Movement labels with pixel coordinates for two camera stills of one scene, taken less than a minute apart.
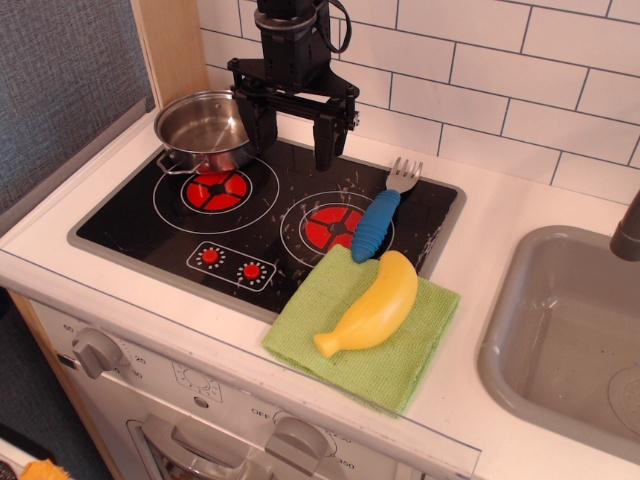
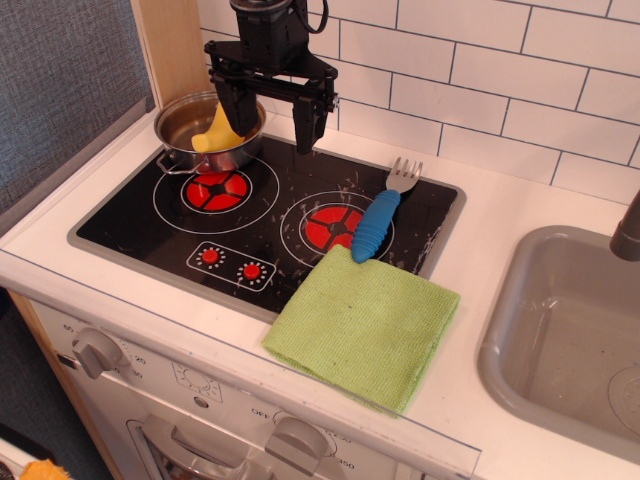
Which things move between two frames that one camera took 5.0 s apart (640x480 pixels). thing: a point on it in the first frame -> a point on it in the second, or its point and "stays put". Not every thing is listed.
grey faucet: x=625 y=242 stays put
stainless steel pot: x=202 y=127 stays put
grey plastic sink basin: x=561 y=338 stays put
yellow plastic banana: x=389 y=309 -> x=220 y=133
